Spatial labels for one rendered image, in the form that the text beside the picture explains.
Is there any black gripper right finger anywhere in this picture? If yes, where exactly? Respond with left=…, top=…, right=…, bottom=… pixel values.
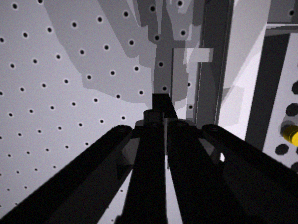
left=161, top=94, right=298, bottom=224

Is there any yellow tube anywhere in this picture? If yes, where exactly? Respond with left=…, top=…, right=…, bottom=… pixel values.
left=280, top=124, right=298, bottom=146

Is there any grey base plate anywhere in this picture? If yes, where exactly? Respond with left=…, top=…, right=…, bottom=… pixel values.
left=0, top=0, right=204, bottom=219

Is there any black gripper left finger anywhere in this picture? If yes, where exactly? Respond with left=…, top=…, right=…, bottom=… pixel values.
left=0, top=94, right=168, bottom=224

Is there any grey perforated block with holes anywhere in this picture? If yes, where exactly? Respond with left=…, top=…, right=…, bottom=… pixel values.
left=245, top=33, right=298, bottom=172

